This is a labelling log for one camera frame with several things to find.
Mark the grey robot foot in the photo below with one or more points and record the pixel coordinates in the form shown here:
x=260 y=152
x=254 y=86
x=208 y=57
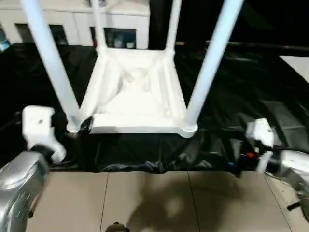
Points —
x=116 y=228

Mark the black floor stand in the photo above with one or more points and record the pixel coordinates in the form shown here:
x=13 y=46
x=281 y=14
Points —
x=297 y=207

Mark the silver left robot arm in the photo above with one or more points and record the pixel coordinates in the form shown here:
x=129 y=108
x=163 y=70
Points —
x=19 y=188

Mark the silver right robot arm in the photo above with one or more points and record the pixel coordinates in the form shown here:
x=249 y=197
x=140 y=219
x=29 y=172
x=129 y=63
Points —
x=294 y=166

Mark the white cabinet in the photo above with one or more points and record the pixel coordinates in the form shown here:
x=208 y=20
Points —
x=120 y=21

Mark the black mat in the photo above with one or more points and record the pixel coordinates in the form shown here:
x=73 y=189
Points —
x=145 y=154

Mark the light blue plastic pack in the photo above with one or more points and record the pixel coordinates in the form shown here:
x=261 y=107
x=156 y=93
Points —
x=4 y=45

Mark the white plastic table top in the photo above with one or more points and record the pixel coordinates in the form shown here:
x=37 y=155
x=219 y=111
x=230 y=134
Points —
x=140 y=96

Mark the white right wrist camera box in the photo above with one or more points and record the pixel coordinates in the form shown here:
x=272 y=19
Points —
x=260 y=137

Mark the white flat board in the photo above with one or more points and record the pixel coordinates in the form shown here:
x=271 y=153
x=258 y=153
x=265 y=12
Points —
x=297 y=65

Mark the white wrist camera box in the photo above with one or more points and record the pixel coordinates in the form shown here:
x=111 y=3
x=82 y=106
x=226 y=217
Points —
x=41 y=128
x=260 y=137

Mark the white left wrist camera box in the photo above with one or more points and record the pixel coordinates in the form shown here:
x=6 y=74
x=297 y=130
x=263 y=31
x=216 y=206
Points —
x=41 y=128

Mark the small yellow tag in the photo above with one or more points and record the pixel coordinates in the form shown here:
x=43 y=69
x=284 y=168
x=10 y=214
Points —
x=179 y=43

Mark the white plastic table leg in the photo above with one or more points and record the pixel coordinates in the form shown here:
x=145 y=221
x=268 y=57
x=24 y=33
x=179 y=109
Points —
x=50 y=63
x=173 y=24
x=98 y=24
x=212 y=63

